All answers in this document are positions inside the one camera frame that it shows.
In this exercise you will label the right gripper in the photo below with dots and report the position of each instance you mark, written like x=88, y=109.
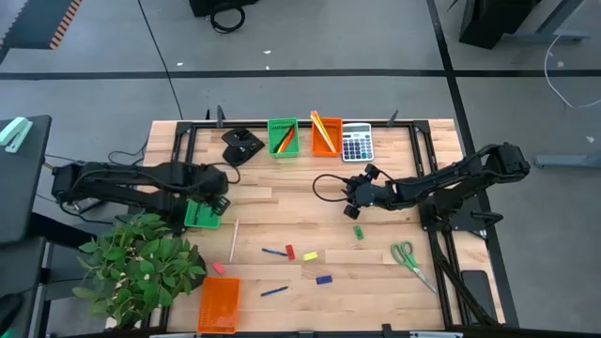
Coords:
x=375, y=195

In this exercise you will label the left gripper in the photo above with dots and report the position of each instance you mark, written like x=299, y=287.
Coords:
x=211, y=180

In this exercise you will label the green eraser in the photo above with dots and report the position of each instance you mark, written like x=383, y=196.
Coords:
x=359, y=232

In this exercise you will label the natural wood pencil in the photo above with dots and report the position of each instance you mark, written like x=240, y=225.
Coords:
x=234, y=241

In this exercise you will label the pink eraser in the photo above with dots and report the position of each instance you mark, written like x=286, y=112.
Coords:
x=219, y=268

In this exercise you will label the yellow eraser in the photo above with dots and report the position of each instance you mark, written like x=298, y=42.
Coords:
x=310, y=256

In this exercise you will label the blue crayon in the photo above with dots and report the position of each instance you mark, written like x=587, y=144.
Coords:
x=274, y=252
x=274, y=291

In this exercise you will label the orange pencil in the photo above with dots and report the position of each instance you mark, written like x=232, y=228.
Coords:
x=326, y=131

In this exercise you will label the red eraser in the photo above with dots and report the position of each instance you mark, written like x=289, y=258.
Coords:
x=290, y=252

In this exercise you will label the blue-purple eraser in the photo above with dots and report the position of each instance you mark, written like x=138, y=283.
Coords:
x=324, y=280

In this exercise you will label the black pen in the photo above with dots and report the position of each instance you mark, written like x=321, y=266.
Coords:
x=283, y=139

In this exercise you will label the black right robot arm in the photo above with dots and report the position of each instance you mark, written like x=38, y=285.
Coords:
x=446, y=183

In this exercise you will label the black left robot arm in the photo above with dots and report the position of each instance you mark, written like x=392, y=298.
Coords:
x=122, y=180

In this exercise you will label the green plastic basket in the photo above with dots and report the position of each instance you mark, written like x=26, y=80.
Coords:
x=273, y=136
x=202, y=218

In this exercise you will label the grey desk calculator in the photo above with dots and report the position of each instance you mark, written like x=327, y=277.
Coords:
x=358, y=143

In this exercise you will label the orange plastic basket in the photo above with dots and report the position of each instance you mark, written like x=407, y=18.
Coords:
x=218, y=305
x=319, y=148

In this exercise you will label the black tape dispenser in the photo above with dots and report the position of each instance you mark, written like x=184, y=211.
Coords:
x=241, y=145

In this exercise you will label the black plant pot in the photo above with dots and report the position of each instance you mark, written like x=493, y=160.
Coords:
x=199, y=277

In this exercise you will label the green leafy plant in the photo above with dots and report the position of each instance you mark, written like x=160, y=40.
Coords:
x=141, y=267

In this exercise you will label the black smartphone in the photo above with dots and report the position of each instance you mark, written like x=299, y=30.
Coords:
x=479, y=293

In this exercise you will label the black side table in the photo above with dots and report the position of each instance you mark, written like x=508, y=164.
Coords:
x=23, y=188

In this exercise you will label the black equipment base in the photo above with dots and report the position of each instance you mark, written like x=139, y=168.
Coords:
x=220, y=5

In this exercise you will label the grey desk foot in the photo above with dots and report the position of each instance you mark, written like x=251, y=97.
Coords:
x=563, y=160

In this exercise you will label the mint green stapler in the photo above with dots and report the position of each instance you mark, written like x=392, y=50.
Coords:
x=14, y=133

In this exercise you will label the black desk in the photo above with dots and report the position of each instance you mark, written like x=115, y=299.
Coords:
x=493, y=19

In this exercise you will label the black orange-striped floor mat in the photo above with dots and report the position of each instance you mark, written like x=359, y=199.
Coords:
x=42, y=23

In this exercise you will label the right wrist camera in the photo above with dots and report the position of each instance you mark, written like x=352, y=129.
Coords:
x=372, y=172

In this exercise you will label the black table frame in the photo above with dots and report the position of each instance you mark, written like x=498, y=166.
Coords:
x=206, y=125

